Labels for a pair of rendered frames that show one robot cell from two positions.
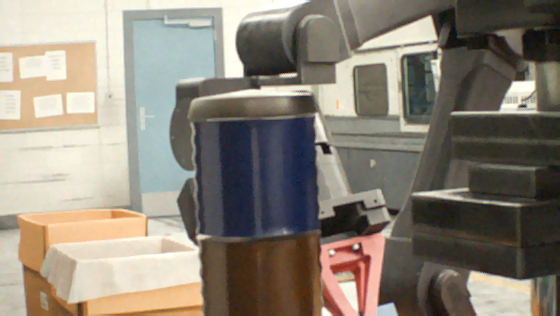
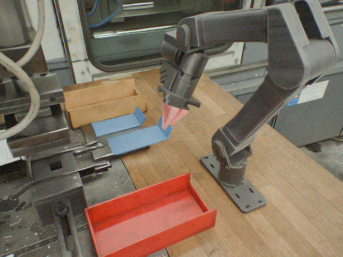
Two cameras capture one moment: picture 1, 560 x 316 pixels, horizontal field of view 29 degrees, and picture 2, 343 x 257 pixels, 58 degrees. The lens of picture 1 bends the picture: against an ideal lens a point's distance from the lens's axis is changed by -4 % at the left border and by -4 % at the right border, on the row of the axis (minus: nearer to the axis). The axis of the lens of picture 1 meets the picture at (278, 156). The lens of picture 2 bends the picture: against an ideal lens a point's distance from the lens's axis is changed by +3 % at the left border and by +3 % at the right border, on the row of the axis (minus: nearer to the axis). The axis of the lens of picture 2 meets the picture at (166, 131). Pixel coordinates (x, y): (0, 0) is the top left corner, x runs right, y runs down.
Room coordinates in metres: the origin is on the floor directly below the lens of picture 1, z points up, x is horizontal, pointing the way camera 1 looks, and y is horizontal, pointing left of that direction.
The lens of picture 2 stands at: (0.84, -0.67, 1.47)
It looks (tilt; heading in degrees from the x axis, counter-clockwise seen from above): 38 degrees down; 90
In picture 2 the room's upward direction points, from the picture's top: straight up
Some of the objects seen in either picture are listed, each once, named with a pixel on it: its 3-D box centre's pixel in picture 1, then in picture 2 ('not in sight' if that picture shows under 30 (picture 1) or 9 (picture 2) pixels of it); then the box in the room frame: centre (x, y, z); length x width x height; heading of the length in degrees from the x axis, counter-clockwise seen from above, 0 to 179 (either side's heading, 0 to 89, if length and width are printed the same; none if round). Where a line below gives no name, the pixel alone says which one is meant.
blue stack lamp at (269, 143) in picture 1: (255, 174); not in sight; (0.34, 0.01, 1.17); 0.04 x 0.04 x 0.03
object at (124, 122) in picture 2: not in sight; (118, 120); (0.70, 0.08, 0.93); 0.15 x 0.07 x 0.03; 24
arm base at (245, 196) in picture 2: not in sight; (232, 169); (1.01, -0.14, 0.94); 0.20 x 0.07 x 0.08; 115
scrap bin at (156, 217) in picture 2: not in sight; (151, 217); (0.81, -0.27, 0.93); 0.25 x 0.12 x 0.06; 25
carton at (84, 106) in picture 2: not in sight; (105, 103); (0.64, 0.19, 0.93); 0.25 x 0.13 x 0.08; 25
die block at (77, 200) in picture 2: not in sight; (55, 177); (0.58, -0.16, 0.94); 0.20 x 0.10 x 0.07; 115
